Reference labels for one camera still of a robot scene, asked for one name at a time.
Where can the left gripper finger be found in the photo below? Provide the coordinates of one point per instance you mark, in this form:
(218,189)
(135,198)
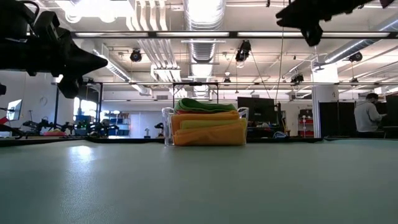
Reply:
(84,56)
(71,84)

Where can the black monitor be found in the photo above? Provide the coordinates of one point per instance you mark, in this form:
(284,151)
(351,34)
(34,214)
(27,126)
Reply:
(258,109)

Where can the green microfiber towel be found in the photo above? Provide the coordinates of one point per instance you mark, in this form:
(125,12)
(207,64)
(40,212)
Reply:
(202,105)

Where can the white column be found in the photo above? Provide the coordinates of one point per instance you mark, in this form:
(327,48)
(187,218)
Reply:
(325,93)

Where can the clear plastic bin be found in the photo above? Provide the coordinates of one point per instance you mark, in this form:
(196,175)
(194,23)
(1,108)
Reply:
(168,127)

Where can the bright computer monitor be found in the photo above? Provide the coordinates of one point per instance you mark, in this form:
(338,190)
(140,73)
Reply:
(15,109)

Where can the red shelf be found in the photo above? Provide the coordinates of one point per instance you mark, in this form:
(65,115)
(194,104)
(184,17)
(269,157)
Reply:
(306,123)

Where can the narrow black partition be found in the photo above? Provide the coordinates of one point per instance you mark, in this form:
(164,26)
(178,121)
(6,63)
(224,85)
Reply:
(392,109)

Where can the black workstation frame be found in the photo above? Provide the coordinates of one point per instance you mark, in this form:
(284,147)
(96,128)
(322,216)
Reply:
(57,105)

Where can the red flat object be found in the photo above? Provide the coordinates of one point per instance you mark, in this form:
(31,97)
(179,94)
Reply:
(3,120)

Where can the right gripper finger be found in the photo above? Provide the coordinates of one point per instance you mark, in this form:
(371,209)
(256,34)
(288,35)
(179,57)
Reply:
(311,31)
(301,9)

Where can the wide black partition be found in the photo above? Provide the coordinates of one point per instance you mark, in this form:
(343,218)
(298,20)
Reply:
(337,118)

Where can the person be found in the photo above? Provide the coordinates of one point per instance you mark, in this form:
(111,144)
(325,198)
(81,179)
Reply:
(367,116)

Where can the orange microfiber towel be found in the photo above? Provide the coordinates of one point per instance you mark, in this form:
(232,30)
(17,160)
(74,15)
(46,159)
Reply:
(211,137)
(202,117)

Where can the hanging black camera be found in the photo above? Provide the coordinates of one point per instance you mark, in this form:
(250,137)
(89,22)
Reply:
(355,56)
(297,78)
(136,55)
(243,51)

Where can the black beam with light strips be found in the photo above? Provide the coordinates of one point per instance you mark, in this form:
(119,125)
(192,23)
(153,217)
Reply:
(192,34)

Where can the yellow microfiber towel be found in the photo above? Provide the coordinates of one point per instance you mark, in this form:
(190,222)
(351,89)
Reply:
(211,124)

